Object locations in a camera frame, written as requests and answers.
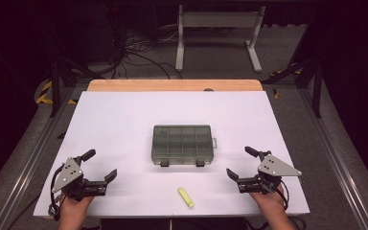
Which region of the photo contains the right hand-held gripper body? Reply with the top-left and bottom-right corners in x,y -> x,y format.
237,150 -> 303,195

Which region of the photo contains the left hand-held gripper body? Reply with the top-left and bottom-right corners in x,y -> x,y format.
51,155 -> 108,202

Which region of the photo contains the yellow-green stick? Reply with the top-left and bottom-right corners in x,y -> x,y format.
177,187 -> 196,209

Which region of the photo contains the clear grey compartment box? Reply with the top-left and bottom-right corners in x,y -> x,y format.
150,124 -> 219,168

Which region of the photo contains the person's right hand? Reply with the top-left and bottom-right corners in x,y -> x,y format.
249,186 -> 288,219

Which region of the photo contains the person's left hand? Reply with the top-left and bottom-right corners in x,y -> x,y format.
58,195 -> 95,222

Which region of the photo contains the yellow and black floor tape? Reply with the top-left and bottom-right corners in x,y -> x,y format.
35,80 -> 79,105

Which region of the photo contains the black metal stand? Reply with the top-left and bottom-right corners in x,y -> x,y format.
49,57 -> 107,118
262,58 -> 324,119

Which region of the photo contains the white metal stand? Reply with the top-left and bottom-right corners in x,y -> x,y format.
174,4 -> 266,74

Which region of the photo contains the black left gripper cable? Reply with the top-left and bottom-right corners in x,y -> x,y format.
48,165 -> 65,222

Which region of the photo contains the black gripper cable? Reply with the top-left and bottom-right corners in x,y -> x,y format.
274,179 -> 290,212
48,165 -> 65,222

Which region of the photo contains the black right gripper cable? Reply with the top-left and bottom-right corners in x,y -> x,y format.
274,179 -> 290,212

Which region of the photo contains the aluminium frame rail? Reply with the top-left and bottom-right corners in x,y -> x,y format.
298,85 -> 368,230
0,85 -> 80,230

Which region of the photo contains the tangle of black floor cables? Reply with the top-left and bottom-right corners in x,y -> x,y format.
106,18 -> 184,81

